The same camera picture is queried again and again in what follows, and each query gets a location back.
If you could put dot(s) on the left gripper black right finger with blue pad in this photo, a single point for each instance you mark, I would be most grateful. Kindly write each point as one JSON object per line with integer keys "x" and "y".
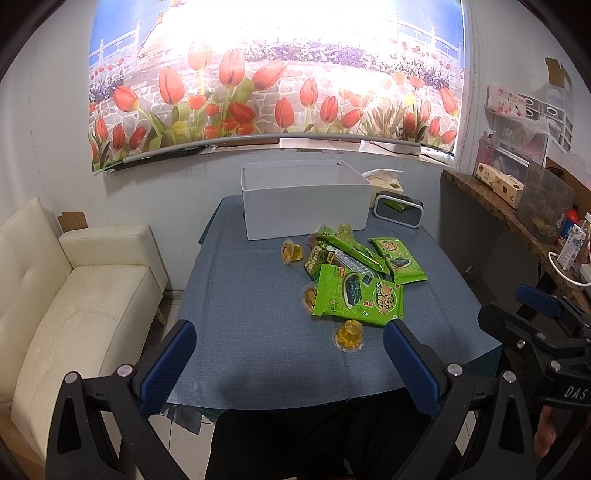
{"x": 480, "y": 426}

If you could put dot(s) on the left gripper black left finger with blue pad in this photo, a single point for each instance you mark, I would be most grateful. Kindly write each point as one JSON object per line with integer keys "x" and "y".
{"x": 79, "y": 445}

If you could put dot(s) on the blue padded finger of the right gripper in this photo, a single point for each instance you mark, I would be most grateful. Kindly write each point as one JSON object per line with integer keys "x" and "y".
{"x": 538, "y": 301}

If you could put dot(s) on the yellow jelly cup front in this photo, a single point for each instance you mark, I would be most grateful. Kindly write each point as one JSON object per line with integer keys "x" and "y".
{"x": 349, "y": 337}

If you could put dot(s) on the yellow jelly cup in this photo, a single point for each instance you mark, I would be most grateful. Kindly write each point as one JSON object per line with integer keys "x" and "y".
{"x": 291, "y": 252}
{"x": 346, "y": 230}
{"x": 349, "y": 337}

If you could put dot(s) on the person's right hand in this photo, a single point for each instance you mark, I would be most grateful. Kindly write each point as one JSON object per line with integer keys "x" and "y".
{"x": 546, "y": 434}

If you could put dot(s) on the small milk carton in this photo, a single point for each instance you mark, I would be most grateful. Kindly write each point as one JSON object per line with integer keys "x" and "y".
{"x": 572, "y": 246}

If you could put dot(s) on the wooden side shelf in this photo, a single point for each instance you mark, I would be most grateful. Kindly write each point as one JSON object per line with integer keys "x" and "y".
{"x": 506, "y": 216}

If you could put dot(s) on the clear plastic storage bin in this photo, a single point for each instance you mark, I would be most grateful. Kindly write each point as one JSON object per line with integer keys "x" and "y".
{"x": 545, "y": 202}

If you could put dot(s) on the cream patterned long box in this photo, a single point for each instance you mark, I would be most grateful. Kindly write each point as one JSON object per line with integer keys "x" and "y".
{"x": 505, "y": 186}

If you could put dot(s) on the right green seaweed snack packet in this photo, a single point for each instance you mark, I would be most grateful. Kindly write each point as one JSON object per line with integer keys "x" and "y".
{"x": 404, "y": 267}

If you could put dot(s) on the cream leather sofa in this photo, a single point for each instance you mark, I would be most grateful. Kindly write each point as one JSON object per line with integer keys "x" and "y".
{"x": 82, "y": 301}

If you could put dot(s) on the black white bluetooth speaker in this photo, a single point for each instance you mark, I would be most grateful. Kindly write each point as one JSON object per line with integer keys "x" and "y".
{"x": 399, "y": 209}

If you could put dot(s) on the large green seaweed snack packet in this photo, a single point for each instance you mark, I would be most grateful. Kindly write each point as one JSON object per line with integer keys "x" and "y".
{"x": 351, "y": 295}

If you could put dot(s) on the tissue box with tissue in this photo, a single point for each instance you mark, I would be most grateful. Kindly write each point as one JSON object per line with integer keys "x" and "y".
{"x": 384, "y": 180}

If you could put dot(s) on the floral pink box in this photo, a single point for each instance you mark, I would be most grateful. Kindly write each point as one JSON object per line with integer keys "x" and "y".
{"x": 503, "y": 101}

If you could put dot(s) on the long green snack packet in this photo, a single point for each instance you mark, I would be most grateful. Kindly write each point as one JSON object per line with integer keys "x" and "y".
{"x": 354, "y": 249}

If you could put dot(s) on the yellow jelly cup back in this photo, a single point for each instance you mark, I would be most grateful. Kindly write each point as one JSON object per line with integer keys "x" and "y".
{"x": 346, "y": 230}

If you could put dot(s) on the blue-grey tablecloth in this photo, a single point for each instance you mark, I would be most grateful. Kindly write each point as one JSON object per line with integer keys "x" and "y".
{"x": 259, "y": 349}

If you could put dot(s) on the orange jelly cup under packet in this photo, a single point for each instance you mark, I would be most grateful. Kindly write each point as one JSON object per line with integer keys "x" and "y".
{"x": 308, "y": 297}

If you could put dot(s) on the cardboard piece by sofa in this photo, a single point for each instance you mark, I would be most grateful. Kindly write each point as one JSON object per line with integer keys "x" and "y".
{"x": 72, "y": 220}

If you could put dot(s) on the small green snack packet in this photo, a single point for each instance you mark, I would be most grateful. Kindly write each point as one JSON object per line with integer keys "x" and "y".
{"x": 319, "y": 256}

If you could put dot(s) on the red jelly cup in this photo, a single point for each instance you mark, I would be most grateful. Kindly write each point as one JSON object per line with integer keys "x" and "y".
{"x": 312, "y": 240}

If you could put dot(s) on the yellow jelly cup left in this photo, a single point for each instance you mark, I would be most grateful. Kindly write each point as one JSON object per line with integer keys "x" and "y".
{"x": 291, "y": 252}

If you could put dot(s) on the white storage box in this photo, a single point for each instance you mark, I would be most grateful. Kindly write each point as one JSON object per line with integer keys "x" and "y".
{"x": 291, "y": 198}

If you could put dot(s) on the tulip wall poster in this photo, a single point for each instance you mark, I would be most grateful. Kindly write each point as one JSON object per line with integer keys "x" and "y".
{"x": 165, "y": 73}

